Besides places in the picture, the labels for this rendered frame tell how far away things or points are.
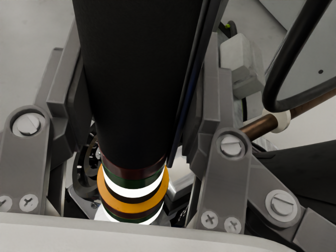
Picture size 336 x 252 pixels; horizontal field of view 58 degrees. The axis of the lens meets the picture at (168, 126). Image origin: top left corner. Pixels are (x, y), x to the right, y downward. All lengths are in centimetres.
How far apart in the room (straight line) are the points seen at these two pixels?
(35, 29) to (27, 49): 20
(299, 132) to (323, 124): 4
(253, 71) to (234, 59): 4
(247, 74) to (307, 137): 16
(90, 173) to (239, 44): 38
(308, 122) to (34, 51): 197
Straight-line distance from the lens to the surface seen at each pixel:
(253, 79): 60
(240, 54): 60
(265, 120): 26
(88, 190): 36
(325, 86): 29
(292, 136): 55
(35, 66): 218
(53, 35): 236
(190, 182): 22
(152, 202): 18
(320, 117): 55
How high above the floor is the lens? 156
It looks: 58 degrees down
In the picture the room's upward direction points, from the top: 12 degrees clockwise
